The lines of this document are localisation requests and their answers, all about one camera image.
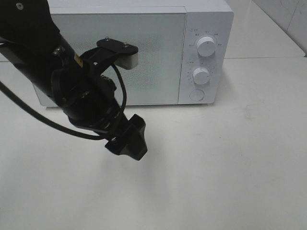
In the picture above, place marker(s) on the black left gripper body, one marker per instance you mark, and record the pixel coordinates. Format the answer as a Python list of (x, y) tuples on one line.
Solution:
[(102, 113)]

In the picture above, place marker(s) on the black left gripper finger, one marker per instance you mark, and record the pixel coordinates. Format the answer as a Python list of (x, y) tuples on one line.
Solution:
[(128, 138)]

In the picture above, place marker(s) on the round white door release button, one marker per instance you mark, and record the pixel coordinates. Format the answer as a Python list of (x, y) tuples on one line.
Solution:
[(197, 95)]

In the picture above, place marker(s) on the white microwave knob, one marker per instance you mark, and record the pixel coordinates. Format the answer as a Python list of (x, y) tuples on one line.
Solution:
[(206, 46), (201, 76)]

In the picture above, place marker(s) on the white microwave door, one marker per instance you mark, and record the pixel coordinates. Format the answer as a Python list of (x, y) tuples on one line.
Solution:
[(158, 37)]

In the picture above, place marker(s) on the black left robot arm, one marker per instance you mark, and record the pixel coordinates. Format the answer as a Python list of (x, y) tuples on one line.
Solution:
[(32, 42)]

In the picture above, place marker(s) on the white microwave oven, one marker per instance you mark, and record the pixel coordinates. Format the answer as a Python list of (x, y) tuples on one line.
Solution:
[(202, 17)]

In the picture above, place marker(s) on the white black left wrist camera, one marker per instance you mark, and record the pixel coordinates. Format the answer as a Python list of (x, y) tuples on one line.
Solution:
[(109, 51)]

